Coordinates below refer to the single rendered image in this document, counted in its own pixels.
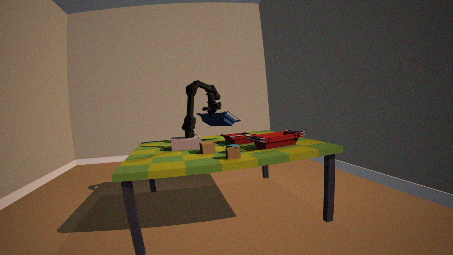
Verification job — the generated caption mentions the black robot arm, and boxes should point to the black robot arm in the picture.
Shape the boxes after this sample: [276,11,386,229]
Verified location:
[182,80,221,138]

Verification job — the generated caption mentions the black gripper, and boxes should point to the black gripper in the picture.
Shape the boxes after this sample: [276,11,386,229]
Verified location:
[202,100,221,119]

